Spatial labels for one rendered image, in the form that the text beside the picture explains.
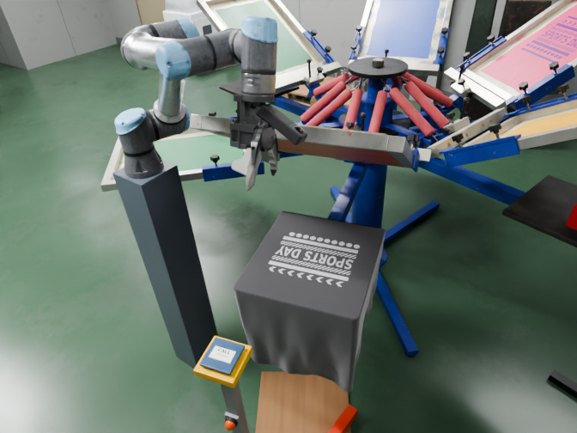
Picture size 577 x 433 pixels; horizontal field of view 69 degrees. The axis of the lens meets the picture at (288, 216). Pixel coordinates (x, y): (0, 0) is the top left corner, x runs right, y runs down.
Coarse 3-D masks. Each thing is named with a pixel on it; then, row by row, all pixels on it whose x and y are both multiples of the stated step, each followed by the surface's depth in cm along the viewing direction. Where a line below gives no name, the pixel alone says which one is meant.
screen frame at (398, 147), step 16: (192, 128) 118; (208, 128) 115; (224, 128) 113; (304, 128) 106; (320, 128) 105; (336, 144) 104; (352, 144) 102; (368, 144) 101; (384, 144) 100; (400, 144) 99; (400, 160) 128
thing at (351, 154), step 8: (304, 144) 120; (312, 144) 115; (320, 144) 110; (328, 152) 142; (336, 152) 136; (344, 152) 129; (352, 152) 124; (360, 152) 119; (368, 152) 114; (376, 152) 109; (384, 152) 105; (352, 160) 175; (360, 160) 165; (368, 160) 156; (376, 160) 148; (384, 160) 141; (392, 160) 134
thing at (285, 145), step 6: (216, 132) 122; (222, 132) 118; (282, 144) 135; (288, 144) 130; (294, 144) 126; (300, 144) 122; (288, 150) 171; (294, 150) 165; (300, 150) 158; (306, 150) 152; (312, 150) 146; (318, 150) 141; (324, 156) 181; (330, 156) 173; (336, 156) 165
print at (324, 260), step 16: (288, 240) 165; (304, 240) 165; (320, 240) 164; (336, 240) 164; (272, 256) 158; (288, 256) 158; (304, 256) 157; (320, 256) 157; (336, 256) 156; (352, 256) 156; (288, 272) 151; (304, 272) 150; (320, 272) 150; (336, 272) 149
